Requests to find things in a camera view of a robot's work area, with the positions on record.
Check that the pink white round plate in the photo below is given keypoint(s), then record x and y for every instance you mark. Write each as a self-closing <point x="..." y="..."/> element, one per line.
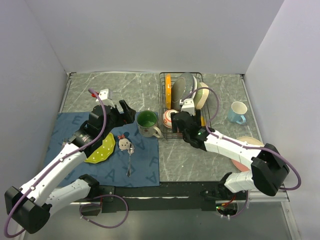
<point x="250" y="140"/>

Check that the green-inside floral mug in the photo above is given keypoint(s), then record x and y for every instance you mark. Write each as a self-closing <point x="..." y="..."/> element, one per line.
<point x="147" y="123"/>

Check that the cartoon mouse spoon rest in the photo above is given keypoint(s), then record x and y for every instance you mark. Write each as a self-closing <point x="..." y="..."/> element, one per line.
<point x="123" y="141"/>

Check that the black wire dish rack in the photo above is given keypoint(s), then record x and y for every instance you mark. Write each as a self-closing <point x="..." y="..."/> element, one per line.
<point x="167" y="133"/>

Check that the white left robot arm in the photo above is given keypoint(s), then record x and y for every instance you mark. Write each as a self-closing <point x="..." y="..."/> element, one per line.
<point x="32" y="204"/>

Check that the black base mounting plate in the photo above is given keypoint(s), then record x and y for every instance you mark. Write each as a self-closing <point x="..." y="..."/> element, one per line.
<point x="183" y="195"/>

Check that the teal rim white plate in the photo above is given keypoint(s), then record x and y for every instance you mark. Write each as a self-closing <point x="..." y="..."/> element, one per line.
<point x="195" y="86"/>

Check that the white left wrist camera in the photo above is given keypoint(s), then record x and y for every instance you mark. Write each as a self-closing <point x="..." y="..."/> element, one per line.
<point x="105" y="95"/>

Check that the orange polka dot plate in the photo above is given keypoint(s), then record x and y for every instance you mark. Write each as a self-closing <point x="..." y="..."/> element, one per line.
<point x="168" y="91"/>

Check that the blue letter-print cloth mat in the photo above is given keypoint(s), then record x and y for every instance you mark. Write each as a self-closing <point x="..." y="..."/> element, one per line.
<point x="113" y="171"/>

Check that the red white patterned dish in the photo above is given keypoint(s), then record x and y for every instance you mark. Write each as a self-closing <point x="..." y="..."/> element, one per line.
<point x="167" y="122"/>

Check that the cream square cartoon dish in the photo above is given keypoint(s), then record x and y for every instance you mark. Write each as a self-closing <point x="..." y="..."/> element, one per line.
<point x="204" y="95"/>

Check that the silver fork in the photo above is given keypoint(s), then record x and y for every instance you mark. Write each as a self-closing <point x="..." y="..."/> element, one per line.
<point x="65" y="141"/>

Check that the aluminium rail frame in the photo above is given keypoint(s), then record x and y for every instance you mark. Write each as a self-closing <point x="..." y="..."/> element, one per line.
<point x="257" y="196"/>

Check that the silver spoon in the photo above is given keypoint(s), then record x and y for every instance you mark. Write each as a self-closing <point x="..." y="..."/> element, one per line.
<point x="130" y="150"/>

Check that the light blue mug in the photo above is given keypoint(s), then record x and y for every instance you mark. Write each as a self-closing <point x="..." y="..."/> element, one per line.
<point x="236" y="113"/>

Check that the green square panda dish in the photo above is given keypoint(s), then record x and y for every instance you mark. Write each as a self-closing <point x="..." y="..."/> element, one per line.
<point x="197" y="98"/>

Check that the green polka dot plate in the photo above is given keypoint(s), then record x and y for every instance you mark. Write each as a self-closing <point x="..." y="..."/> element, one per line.
<point x="103" y="152"/>

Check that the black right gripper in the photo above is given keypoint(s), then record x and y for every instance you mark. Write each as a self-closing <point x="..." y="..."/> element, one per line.
<point x="196" y="118"/>

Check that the orange bowl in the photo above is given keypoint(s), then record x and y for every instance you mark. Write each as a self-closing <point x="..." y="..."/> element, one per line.
<point x="203" y="122"/>

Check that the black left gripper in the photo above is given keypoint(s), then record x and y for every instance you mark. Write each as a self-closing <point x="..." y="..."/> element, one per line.
<point x="129" y="113"/>

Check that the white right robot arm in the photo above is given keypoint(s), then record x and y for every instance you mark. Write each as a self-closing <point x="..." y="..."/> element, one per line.
<point x="266" y="169"/>

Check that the blue floral plate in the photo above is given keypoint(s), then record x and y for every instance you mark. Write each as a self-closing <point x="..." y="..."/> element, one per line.
<point x="181" y="88"/>

